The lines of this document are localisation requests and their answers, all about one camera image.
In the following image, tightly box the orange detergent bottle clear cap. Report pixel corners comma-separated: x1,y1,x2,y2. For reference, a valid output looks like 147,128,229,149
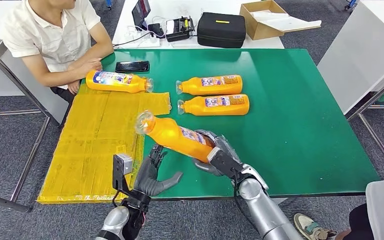
177,94,251,117
175,74,244,96
85,70,154,94
134,110,217,164

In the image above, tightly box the yellow taped mat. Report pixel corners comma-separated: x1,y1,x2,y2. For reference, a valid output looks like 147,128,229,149
36,82,172,205

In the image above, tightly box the white paper sheet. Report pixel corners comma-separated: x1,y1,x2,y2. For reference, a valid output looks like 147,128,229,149
251,10,322,33

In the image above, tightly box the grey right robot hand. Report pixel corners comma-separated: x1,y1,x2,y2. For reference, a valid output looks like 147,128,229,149
191,129,243,177

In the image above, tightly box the open cardboard box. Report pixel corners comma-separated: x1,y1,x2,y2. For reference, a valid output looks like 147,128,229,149
239,0,291,41

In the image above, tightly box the white table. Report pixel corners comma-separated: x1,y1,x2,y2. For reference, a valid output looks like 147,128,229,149
112,0,286,50

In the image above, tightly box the black smartphone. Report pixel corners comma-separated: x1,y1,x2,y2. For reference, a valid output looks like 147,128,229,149
115,60,150,73

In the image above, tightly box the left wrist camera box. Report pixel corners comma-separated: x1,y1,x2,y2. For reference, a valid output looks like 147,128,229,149
112,152,137,200

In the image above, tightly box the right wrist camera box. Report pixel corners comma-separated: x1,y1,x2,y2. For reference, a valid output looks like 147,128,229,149
206,146,248,182

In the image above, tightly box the black carrying case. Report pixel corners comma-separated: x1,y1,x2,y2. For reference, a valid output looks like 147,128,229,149
196,12,247,49

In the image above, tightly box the black charger device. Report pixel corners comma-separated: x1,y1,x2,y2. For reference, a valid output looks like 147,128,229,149
165,16,196,43

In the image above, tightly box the black tablet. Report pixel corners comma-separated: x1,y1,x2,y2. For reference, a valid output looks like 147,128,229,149
131,0,152,31

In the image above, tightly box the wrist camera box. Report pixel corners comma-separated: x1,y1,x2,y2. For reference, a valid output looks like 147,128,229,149
206,146,248,182
112,152,137,200

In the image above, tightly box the white power strip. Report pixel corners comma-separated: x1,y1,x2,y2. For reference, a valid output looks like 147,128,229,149
112,31,161,49

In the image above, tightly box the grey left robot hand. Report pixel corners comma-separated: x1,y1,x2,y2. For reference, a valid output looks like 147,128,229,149
132,144,184,198

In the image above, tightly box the person's left hand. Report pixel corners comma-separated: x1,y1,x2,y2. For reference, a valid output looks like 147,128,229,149
67,78,83,96

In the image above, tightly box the black power adapter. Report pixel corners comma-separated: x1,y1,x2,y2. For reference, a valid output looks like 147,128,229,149
147,23,166,38

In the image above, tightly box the black power cable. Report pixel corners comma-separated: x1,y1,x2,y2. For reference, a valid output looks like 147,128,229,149
112,30,154,47

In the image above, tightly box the person's right hand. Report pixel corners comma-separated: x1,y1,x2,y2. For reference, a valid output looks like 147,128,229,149
77,57,104,79

